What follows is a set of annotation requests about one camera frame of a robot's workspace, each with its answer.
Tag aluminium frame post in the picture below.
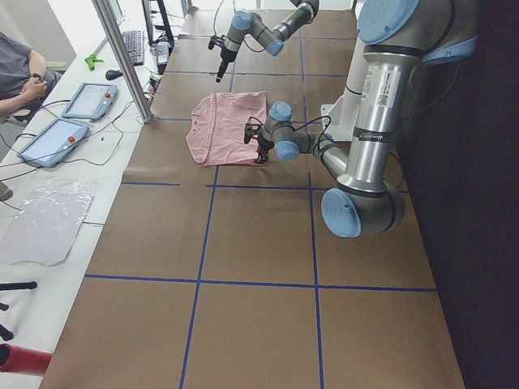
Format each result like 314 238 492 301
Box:
92 0 152 123

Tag blue teach pendant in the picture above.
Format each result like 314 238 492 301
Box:
17 118 89 168
62 83 118 121

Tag pink Snoopy t-shirt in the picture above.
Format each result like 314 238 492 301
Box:
186 91 267 166

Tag silver-grey robot arm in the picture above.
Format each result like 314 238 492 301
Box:
208 1 320 83
245 1 480 237

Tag black keyboard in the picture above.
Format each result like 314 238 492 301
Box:
121 30 144 66

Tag green plastic clamp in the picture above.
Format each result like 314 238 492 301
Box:
84 53 104 71

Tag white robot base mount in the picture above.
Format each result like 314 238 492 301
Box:
320 93 360 142

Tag near blue teach pendant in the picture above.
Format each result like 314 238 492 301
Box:
17 118 89 168

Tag white labelled box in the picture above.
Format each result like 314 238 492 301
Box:
155 41 169 67

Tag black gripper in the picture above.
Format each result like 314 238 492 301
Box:
216 47 232 83
254 137 272 165

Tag clear plastic bag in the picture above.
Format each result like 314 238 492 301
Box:
1 177 99 267

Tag black tripod legs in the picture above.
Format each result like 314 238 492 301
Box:
1 280 38 341

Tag black computer mouse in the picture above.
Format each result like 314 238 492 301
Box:
105 70 123 81

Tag red cylinder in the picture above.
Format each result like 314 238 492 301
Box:
1 344 53 377

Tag seated person grey shirt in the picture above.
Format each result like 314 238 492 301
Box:
1 32 62 121

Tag far blue teach pendant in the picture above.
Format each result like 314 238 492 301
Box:
62 83 118 121

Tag wrist black camera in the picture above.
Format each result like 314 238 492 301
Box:
208 35 225 50
244 117 264 144

